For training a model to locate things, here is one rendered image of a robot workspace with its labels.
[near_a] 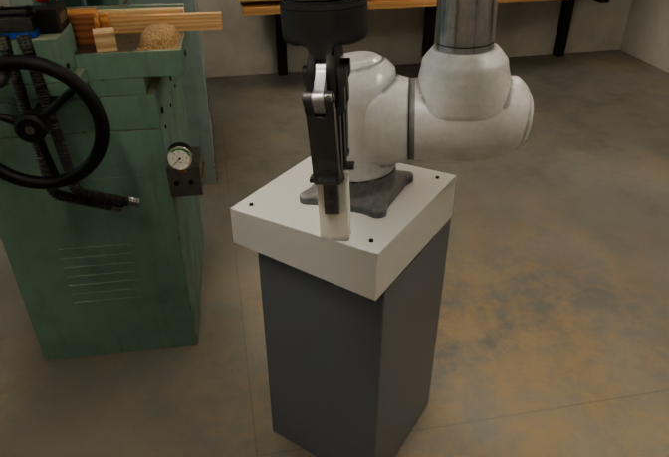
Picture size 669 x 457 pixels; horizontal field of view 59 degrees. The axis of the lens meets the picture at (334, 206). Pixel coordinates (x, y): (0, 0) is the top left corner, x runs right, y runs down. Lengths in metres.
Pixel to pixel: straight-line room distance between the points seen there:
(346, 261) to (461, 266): 1.17
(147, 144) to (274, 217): 0.49
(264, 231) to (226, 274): 1.00
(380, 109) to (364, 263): 0.27
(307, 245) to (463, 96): 0.38
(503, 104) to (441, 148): 0.13
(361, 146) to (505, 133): 0.25
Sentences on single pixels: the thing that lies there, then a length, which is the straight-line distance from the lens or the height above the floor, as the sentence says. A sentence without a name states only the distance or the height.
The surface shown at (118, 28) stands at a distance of 1.58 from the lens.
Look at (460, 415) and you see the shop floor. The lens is 1.69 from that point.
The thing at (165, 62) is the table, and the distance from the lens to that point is 1.42.
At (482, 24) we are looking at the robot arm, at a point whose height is 1.04.
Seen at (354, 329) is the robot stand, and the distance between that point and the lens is 1.18.
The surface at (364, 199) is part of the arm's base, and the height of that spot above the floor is 0.72.
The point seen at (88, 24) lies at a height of 0.95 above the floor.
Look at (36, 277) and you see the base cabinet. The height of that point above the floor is 0.31.
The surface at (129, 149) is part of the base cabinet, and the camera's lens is 1.52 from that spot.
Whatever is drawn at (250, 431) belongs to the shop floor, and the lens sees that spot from 1.64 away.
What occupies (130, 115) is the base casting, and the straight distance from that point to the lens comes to 1.48.
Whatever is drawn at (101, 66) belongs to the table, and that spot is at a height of 0.87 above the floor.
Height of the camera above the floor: 1.29
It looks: 32 degrees down
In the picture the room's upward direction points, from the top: straight up
